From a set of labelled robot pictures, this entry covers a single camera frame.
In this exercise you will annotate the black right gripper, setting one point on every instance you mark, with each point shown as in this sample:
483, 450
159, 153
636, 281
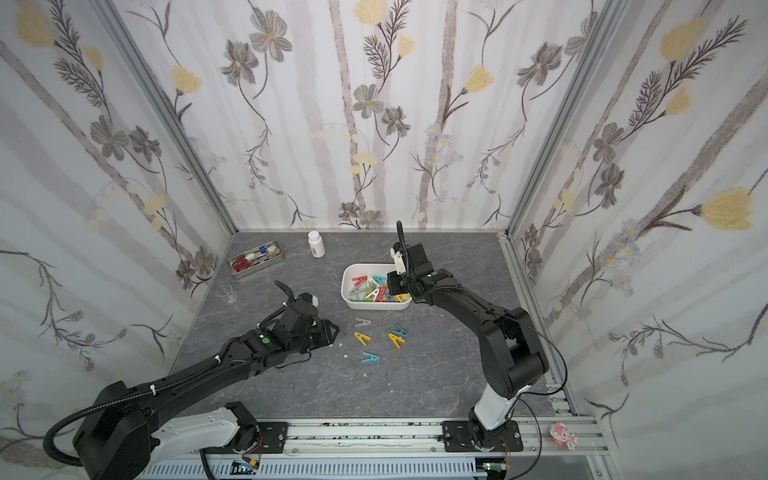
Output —
399, 282

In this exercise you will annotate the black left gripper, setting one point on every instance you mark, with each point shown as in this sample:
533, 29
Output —
328, 330

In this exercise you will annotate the white clothespin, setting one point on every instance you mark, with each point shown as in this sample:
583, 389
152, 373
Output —
372, 296

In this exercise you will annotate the dark teal clothespin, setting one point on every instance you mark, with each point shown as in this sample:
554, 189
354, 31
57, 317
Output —
399, 331

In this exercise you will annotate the orange yellow clothespin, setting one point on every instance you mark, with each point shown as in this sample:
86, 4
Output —
397, 340

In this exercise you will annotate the turquoise clothespin of pair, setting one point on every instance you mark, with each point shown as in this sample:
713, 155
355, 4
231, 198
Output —
368, 358

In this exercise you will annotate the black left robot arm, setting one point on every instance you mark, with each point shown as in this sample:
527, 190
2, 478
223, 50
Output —
128, 429

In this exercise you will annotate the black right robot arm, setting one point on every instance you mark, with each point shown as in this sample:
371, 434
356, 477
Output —
511, 349

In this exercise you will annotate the white plastic storage box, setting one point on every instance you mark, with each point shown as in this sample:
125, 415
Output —
370, 269

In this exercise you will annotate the white pill bottle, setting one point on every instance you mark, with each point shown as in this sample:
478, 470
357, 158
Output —
316, 244

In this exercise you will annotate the metal tray with tools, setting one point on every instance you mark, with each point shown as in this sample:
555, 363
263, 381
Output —
255, 259

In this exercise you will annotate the pink tape dispenser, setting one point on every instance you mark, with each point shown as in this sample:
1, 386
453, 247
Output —
562, 436

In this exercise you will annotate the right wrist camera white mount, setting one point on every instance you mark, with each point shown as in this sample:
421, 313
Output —
399, 254

